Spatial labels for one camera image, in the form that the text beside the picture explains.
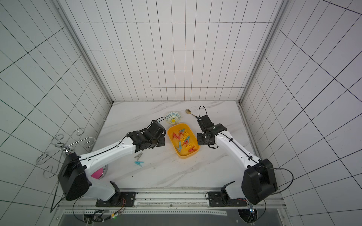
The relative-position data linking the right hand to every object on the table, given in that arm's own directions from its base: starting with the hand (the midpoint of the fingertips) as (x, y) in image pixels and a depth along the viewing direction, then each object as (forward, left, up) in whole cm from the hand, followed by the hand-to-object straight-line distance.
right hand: (197, 140), depth 84 cm
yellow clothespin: (+6, +9, -9) cm, 14 cm away
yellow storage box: (+5, +10, -9) cm, 14 cm away
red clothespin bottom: (+3, +7, -9) cm, 12 cm away
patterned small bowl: (+23, +19, -8) cm, 31 cm away
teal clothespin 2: (+11, +11, -8) cm, 17 cm away
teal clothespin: (-13, +36, -9) cm, 40 cm away
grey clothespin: (-9, +37, -9) cm, 39 cm away
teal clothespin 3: (0, +11, -9) cm, 14 cm away
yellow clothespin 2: (0, +5, -10) cm, 11 cm away
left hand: (-4, +23, +1) cm, 23 cm away
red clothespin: (+8, +16, -9) cm, 20 cm away
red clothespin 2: (-2, +3, -10) cm, 11 cm away
